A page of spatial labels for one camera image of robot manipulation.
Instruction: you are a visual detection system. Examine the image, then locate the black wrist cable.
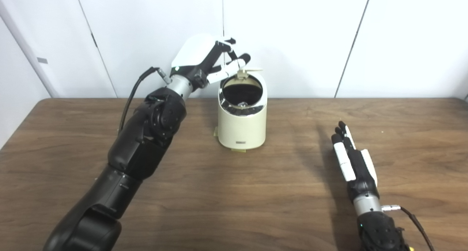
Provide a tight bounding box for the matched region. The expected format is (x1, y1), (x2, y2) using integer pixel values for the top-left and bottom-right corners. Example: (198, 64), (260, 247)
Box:
(381, 205), (435, 251)
(118, 67), (172, 134)

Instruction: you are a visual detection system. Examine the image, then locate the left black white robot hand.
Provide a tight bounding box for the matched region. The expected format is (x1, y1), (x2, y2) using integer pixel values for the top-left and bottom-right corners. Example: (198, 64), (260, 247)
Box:
(170, 34), (251, 91)

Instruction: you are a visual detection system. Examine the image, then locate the cream-colored round bin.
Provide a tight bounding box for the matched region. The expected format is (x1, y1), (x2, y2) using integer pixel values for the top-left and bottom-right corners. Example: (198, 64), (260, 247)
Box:
(218, 74), (268, 149)

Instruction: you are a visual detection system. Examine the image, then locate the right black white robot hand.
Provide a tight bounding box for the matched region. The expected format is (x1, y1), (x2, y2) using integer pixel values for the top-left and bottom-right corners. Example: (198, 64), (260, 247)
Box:
(331, 121), (379, 204)

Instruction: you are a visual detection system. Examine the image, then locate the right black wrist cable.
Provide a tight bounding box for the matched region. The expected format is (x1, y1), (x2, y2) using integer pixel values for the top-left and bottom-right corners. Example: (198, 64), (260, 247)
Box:
(381, 205), (435, 251)

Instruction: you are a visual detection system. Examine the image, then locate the cream round bin lid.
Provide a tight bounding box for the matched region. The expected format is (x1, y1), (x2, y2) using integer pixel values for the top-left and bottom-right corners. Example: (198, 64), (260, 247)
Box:
(234, 68), (264, 80)

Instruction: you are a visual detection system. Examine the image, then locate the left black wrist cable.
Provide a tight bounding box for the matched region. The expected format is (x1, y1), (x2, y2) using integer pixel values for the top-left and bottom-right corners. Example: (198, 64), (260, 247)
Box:
(118, 67), (172, 134)

